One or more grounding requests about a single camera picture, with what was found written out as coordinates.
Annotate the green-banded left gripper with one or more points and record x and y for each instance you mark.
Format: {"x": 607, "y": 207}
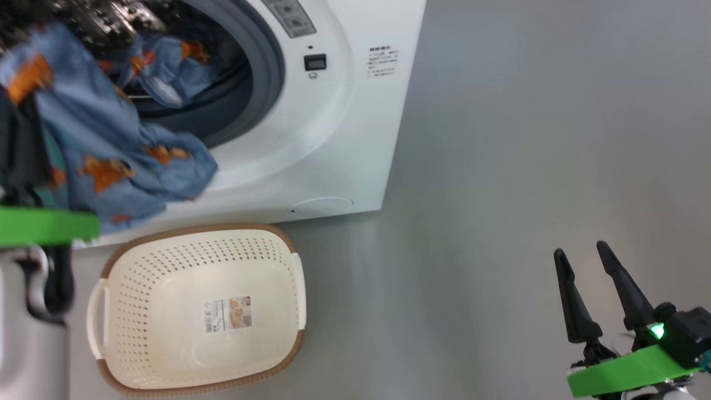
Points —
{"x": 44, "y": 228}

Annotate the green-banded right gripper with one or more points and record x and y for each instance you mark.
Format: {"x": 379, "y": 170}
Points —
{"x": 627, "y": 372}

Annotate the blue bear print garment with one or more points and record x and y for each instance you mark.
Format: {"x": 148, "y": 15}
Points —
{"x": 94, "y": 133}

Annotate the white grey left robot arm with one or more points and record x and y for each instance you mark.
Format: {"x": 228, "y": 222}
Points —
{"x": 22, "y": 344}

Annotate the cream perforated laundry basket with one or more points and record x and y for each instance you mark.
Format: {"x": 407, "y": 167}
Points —
{"x": 166, "y": 344}

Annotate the paper label inside basket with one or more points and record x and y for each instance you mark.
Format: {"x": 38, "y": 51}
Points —
{"x": 228, "y": 314}

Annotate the white front-load washing machine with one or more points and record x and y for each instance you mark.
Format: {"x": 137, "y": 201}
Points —
{"x": 344, "y": 128}

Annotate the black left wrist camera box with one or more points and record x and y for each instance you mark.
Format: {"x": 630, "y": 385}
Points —
{"x": 22, "y": 150}

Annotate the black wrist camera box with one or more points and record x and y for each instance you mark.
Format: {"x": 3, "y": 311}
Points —
{"x": 22, "y": 150}
{"x": 686, "y": 333}

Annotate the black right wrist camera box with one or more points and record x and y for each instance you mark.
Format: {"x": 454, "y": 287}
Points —
{"x": 686, "y": 333}

